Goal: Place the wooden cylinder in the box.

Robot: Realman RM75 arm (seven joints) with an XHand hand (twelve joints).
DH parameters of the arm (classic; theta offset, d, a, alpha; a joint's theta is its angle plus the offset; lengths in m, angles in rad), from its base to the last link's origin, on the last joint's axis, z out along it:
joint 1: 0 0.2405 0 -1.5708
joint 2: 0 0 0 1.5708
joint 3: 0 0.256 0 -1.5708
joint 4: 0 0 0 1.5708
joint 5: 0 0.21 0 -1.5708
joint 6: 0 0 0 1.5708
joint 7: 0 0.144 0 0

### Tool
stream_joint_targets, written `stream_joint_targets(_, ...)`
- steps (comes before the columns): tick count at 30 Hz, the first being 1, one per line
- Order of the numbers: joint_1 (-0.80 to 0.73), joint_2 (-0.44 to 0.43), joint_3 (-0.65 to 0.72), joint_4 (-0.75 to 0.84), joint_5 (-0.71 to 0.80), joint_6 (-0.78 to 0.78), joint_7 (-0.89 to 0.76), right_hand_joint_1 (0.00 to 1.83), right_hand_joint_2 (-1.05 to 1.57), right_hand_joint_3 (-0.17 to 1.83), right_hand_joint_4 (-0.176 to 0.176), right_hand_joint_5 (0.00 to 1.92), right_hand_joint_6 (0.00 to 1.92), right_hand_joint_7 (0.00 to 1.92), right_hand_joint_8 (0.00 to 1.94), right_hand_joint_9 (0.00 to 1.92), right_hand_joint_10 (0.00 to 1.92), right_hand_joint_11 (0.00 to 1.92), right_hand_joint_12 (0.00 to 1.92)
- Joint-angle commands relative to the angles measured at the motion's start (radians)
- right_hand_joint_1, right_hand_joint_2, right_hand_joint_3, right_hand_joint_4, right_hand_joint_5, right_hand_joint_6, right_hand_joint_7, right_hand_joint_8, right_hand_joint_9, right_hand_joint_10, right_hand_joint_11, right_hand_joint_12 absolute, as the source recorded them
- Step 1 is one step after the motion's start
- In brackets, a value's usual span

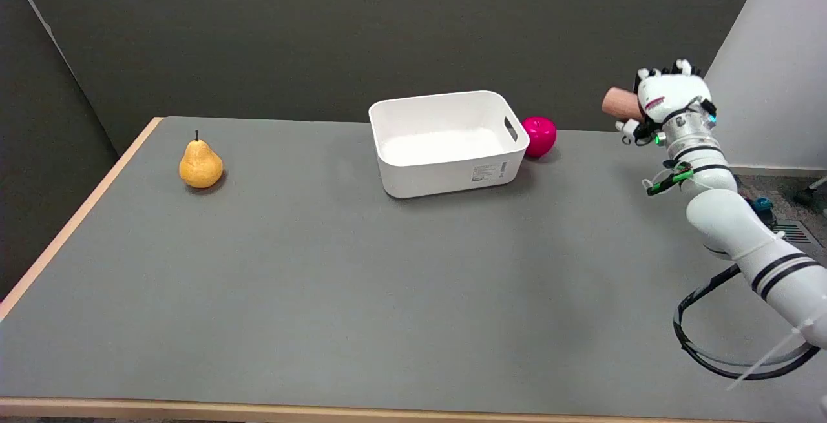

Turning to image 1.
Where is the yellow toy pear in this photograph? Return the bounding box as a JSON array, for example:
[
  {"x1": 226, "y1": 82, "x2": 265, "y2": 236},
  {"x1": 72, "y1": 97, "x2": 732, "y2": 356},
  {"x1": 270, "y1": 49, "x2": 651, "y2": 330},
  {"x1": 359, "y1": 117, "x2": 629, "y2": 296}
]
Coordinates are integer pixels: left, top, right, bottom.
[{"x1": 179, "y1": 130, "x2": 224, "y2": 189}]

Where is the magenta toy apple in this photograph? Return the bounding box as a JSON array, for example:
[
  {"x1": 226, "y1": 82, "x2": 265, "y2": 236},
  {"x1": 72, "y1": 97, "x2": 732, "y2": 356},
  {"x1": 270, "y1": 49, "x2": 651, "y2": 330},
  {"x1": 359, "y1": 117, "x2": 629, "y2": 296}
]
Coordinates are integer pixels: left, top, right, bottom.
[{"x1": 521, "y1": 116, "x2": 557, "y2": 158}]

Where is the white plastic box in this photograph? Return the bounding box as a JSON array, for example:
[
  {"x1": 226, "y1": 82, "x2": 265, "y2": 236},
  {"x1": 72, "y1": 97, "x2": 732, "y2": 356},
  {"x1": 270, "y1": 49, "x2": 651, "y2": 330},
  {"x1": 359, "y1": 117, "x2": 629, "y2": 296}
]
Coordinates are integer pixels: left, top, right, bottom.
[{"x1": 368, "y1": 90, "x2": 531, "y2": 199}]

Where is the black looping cable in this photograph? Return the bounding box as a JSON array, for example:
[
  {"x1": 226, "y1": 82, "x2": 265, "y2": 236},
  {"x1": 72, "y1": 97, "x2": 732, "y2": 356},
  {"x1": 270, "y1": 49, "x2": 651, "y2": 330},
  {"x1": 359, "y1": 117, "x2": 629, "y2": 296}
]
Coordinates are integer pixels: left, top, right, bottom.
[{"x1": 673, "y1": 263, "x2": 821, "y2": 381}]

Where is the blue and black device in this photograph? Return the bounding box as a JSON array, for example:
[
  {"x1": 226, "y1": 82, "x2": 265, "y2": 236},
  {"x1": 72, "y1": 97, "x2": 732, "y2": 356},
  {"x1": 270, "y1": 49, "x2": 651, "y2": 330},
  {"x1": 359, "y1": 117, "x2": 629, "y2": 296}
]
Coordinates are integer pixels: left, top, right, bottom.
[{"x1": 749, "y1": 197, "x2": 777, "y2": 227}]

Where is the wooden cylinder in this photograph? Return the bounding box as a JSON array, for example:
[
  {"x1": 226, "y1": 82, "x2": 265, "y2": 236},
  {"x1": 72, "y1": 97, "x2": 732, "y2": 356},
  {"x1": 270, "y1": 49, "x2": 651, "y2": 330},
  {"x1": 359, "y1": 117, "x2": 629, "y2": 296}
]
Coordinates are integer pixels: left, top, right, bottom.
[{"x1": 602, "y1": 87, "x2": 645, "y2": 121}]

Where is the floor vent grille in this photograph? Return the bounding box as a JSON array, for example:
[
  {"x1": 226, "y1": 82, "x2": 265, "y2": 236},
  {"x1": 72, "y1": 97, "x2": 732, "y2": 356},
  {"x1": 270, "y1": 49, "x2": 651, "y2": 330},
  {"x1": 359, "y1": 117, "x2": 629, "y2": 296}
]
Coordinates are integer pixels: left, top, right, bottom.
[{"x1": 772, "y1": 220, "x2": 824, "y2": 249}]

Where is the white cable tie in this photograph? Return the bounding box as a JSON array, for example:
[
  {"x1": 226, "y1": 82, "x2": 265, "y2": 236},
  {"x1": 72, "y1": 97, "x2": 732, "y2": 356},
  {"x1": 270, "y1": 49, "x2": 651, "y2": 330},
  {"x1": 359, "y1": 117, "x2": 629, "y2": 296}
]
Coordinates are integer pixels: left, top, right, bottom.
[{"x1": 726, "y1": 317, "x2": 816, "y2": 392}]

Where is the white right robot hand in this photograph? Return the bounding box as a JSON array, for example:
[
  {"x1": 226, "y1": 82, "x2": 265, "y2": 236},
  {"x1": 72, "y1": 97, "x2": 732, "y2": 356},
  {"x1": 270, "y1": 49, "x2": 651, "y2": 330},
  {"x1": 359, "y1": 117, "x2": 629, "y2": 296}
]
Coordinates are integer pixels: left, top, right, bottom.
[{"x1": 614, "y1": 59, "x2": 717, "y2": 147}]

